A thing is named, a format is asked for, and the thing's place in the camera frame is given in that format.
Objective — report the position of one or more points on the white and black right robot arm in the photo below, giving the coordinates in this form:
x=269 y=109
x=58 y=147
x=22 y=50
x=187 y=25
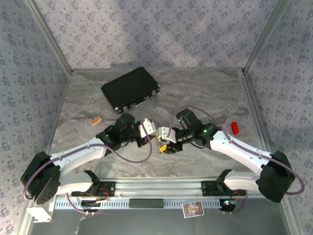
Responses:
x=239 y=149

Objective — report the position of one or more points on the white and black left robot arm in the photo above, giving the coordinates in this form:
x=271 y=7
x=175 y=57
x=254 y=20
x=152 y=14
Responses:
x=78 y=153

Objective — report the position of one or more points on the small wooden block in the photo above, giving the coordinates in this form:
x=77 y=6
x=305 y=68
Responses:
x=96 y=121

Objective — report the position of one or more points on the black hard case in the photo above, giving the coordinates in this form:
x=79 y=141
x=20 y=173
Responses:
x=129 y=89

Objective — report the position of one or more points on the red toy brick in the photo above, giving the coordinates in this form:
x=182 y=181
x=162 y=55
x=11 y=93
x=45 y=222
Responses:
x=235 y=128

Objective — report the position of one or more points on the black rectangular pad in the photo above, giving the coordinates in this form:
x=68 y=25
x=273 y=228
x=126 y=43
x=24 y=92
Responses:
x=146 y=203

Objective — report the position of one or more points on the colourful picture card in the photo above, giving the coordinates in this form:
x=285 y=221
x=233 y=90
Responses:
x=193 y=209

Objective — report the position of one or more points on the black base electronics board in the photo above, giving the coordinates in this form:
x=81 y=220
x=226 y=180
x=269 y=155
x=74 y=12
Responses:
x=89 y=203
x=227 y=205

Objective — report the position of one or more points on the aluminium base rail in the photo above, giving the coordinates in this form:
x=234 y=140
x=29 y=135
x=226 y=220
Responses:
x=156 y=188

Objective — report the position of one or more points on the aluminium table edge rail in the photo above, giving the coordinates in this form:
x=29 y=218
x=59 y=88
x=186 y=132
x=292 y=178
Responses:
x=57 y=110
x=257 y=102

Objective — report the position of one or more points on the grey metal base plate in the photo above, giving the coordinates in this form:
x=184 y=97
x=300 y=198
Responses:
x=146 y=222

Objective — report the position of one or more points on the aluminium frame post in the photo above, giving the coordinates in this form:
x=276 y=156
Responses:
x=51 y=36
x=264 y=36

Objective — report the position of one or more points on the white plastic bracket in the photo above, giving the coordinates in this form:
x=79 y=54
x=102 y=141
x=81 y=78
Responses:
x=39 y=214

